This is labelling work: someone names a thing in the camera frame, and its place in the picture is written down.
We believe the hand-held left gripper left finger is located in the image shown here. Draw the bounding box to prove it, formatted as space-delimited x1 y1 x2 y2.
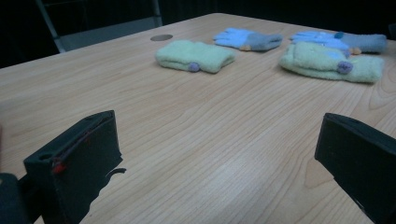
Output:
22 109 128 224

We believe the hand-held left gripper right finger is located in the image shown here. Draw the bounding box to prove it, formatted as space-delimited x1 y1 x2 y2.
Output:
314 112 396 224

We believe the green fuzzy glove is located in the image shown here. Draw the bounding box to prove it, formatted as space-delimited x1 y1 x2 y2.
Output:
154 39 236 75
277 41 386 84

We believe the blue fuzzy glove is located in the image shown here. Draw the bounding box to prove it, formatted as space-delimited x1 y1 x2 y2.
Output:
289 30 389 59
212 27 284 52

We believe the white metal table frame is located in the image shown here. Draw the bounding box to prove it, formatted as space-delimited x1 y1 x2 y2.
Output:
35 0 163 54

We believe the round table cable grommet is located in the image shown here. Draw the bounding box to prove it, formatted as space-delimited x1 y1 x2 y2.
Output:
149 34 174 42

